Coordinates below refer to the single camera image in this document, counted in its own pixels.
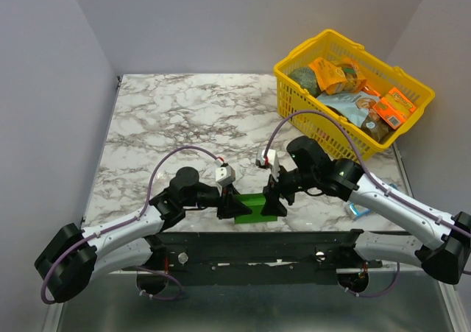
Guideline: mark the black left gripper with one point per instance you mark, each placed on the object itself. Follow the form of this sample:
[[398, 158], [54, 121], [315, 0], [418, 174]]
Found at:
[[227, 206]]

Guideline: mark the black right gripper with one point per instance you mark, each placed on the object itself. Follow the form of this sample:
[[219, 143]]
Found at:
[[268, 196]]

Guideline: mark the green paper box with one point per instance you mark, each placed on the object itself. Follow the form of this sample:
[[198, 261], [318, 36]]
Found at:
[[255, 202]]

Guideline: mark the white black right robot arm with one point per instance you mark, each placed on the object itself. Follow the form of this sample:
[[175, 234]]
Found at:
[[436, 241]]

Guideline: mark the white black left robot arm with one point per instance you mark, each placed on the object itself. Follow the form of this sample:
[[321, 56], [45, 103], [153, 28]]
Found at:
[[76, 255]]

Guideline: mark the orange cracker box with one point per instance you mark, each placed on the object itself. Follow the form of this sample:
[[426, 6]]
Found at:
[[394, 108]]

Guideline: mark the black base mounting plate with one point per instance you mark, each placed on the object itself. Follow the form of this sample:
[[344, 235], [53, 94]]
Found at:
[[248, 259]]

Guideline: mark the small blue white packet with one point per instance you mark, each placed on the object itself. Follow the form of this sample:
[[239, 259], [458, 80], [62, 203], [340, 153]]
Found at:
[[356, 211]]

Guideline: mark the yellow plastic shopping basket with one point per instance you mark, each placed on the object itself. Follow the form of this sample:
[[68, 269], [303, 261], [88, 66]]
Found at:
[[314, 119]]

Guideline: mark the teal small card packet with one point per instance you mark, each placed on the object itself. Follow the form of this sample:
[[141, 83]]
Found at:
[[393, 186]]

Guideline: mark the light blue snack bag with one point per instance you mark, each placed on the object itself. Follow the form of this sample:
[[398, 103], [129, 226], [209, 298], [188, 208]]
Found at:
[[355, 107]]

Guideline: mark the orange snack bag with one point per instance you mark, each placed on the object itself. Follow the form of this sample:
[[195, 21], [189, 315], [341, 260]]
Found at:
[[338, 76]]

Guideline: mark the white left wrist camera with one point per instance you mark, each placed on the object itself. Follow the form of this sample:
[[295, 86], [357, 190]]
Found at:
[[224, 176]]

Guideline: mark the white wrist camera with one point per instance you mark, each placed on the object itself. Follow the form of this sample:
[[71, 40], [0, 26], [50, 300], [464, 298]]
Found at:
[[224, 176], [268, 160]]

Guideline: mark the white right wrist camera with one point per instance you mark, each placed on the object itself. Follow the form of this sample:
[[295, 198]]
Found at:
[[268, 160]]

